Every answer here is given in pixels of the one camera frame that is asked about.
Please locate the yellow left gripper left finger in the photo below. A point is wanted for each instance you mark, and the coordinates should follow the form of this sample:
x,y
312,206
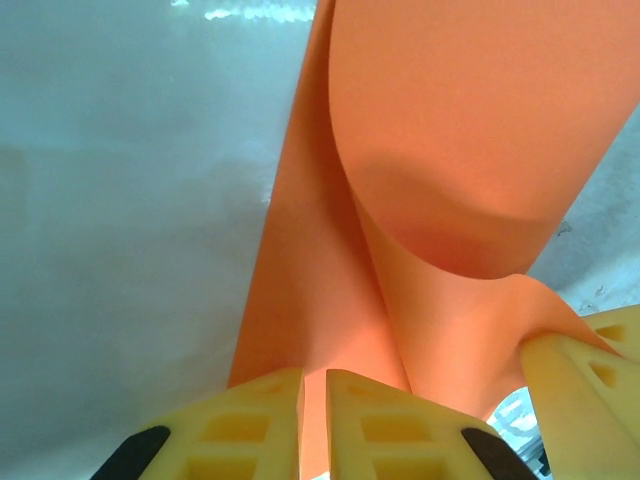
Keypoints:
x,y
285,430

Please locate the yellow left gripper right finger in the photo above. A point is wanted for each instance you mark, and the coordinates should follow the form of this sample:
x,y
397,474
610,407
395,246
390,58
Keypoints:
x,y
345,430

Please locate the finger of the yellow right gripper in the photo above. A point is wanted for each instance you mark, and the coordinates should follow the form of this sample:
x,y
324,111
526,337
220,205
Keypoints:
x,y
580,425
631,320

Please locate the orange paper sheet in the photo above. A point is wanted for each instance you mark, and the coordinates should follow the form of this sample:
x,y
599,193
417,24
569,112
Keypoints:
x,y
450,125

